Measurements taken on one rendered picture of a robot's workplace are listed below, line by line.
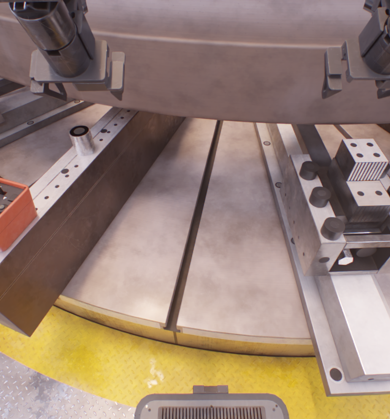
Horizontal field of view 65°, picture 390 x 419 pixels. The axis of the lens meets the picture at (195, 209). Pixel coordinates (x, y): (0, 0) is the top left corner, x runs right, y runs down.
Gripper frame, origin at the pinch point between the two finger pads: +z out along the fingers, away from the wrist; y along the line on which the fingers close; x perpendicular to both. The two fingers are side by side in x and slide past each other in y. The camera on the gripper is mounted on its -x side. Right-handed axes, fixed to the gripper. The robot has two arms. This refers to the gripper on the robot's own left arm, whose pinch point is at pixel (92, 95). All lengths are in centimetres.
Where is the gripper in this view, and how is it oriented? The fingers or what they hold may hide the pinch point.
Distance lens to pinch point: 59.5
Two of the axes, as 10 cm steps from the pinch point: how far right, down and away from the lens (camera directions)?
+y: -10.0, 0.1, 0.1
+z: 0.1, 1.9, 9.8
